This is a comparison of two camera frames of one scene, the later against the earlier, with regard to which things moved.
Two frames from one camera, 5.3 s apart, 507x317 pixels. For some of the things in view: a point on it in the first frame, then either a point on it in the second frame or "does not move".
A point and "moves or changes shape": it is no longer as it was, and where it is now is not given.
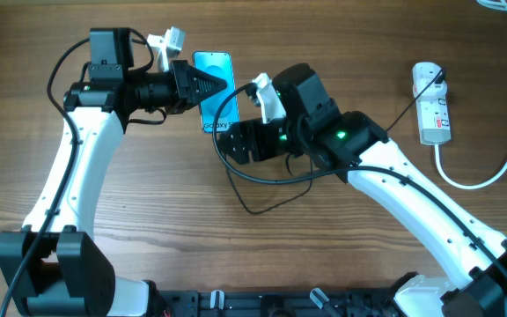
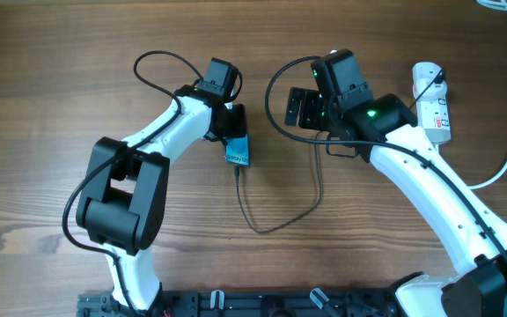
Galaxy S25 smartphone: x=220 y=64 moves or changes shape
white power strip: x=432 y=104 does not move
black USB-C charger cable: x=441 y=79 -> x=302 y=214
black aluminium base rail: x=279 y=303 does not move
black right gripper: x=246 y=130 -> x=312 y=100
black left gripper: x=186 y=75 -> x=238 y=129
